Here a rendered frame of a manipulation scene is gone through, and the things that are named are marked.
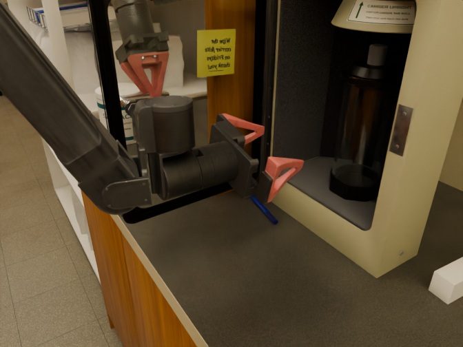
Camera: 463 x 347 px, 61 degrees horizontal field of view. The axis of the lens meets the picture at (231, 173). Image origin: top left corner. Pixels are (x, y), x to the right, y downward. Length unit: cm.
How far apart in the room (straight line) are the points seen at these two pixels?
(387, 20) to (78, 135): 44
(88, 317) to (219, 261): 133
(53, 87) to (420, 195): 54
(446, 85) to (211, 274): 45
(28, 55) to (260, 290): 46
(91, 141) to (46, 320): 162
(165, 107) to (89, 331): 155
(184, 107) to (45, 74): 15
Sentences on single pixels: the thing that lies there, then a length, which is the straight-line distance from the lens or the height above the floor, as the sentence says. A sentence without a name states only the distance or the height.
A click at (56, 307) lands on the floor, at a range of 207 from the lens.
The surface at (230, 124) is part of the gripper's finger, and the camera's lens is 56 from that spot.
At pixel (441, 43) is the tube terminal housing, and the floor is 132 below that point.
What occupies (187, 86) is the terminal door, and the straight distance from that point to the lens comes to 67.
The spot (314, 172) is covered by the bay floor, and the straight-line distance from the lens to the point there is 84.
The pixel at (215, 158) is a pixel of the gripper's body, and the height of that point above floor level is 118.
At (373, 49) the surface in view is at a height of 128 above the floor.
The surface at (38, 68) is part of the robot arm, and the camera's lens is 45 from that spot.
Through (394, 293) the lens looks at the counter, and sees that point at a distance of 70.
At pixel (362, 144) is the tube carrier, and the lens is 71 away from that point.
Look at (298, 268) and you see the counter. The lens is 70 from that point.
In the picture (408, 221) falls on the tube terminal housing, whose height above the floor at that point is 104.
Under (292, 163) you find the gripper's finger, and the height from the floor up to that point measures 116.
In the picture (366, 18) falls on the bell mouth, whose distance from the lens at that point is 63.
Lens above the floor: 140
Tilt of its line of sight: 28 degrees down
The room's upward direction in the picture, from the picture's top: straight up
